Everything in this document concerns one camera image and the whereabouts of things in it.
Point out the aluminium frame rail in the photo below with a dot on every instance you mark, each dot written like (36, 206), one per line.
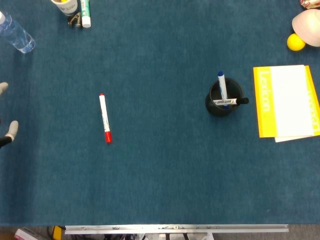
(175, 228)

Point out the black pen holder cup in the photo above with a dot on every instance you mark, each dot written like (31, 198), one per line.
(216, 108)

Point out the black-capped white marker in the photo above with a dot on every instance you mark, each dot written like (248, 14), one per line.
(225, 101)

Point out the clear plastic water bottle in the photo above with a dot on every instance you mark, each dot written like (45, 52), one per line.
(17, 35)

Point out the robot left five-finger hand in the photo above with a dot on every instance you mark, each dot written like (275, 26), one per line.
(12, 130)

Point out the blue-capped white marker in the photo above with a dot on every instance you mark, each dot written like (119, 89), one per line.
(222, 85)

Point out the pink box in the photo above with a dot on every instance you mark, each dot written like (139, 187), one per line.
(26, 234)

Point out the red-capped white marker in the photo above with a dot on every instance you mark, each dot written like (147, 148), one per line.
(105, 120)

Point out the yellow black tool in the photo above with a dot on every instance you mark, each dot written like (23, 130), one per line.
(58, 231)

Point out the beige ribbed bowl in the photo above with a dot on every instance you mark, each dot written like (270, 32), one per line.
(308, 26)

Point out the white paper cup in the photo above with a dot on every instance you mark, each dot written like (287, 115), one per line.
(67, 7)

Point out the green white glue stick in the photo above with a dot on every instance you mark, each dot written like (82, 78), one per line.
(85, 12)

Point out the yellow Lexicon notebook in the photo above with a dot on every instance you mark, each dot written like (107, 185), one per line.
(265, 120)

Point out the red snack package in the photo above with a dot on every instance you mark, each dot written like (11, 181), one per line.
(311, 3)

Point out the black metal binder clip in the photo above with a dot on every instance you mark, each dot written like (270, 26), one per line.
(75, 20)

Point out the yellow ball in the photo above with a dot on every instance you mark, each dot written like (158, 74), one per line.
(295, 43)

